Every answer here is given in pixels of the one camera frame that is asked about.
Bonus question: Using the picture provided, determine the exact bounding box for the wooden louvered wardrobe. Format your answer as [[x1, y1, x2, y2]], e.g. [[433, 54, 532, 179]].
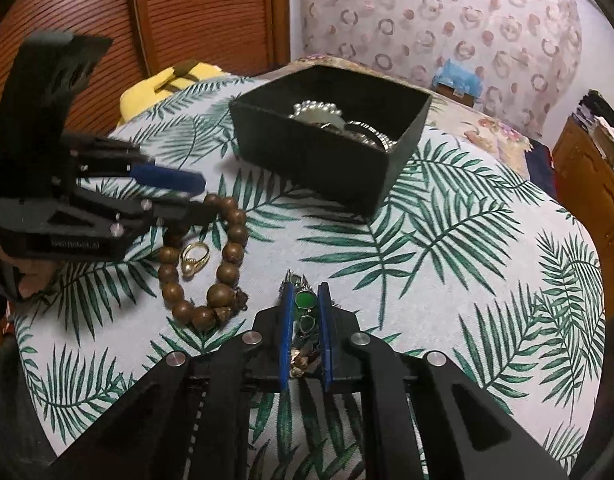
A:
[[0, 0, 292, 151]]

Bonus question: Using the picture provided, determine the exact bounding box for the wooden cabinet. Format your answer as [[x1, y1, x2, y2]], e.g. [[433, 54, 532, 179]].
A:
[[552, 117, 614, 261]]

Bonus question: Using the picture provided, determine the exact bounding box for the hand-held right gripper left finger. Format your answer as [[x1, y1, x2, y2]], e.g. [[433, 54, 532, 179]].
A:
[[52, 282, 295, 480]]

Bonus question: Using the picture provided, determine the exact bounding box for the green stone bracelet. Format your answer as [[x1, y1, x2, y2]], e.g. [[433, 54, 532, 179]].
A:
[[282, 270, 320, 378]]

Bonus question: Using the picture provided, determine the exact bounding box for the yellow cloth bag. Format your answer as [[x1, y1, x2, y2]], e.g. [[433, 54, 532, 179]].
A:
[[118, 60, 228, 128]]

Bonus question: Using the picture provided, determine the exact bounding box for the gold pearl ring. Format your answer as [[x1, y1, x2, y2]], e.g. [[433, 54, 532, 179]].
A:
[[179, 242, 210, 278]]

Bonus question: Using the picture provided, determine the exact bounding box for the navy blanket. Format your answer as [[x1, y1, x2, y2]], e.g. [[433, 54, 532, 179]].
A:
[[524, 140, 558, 196]]

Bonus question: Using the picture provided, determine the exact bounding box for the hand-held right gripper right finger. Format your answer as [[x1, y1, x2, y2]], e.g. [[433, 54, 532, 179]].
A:
[[317, 281, 570, 480]]

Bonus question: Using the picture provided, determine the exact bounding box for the brown wooden box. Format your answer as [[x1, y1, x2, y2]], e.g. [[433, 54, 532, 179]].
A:
[[437, 82, 475, 108]]

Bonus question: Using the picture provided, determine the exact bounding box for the silver bangle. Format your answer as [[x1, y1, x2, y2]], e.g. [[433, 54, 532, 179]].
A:
[[344, 120, 400, 153]]

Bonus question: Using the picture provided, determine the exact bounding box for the blue bag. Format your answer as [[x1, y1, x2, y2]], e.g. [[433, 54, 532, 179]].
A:
[[434, 57, 484, 96]]

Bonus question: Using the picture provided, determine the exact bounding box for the black cardboard box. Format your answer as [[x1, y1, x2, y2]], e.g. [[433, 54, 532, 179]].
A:
[[228, 64, 433, 218]]

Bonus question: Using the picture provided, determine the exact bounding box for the wooden bead bracelet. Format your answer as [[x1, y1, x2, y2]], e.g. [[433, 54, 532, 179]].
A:
[[157, 194, 250, 332]]

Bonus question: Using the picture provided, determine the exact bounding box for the circle patterned curtain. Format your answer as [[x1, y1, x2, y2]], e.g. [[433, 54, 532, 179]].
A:
[[299, 0, 582, 106]]

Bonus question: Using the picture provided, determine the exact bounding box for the person's left hand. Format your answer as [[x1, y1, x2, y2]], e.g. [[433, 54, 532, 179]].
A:
[[0, 232, 63, 303]]

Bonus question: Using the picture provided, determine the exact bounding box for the pale green jade bangle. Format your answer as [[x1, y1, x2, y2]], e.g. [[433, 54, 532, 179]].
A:
[[294, 110, 349, 133]]

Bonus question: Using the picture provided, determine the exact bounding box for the pile of dark clothes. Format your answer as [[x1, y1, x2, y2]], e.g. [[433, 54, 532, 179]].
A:
[[574, 89, 614, 131]]

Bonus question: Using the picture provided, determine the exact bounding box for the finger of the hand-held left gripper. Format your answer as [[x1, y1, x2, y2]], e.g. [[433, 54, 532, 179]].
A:
[[62, 132, 206, 196], [47, 192, 219, 241]]

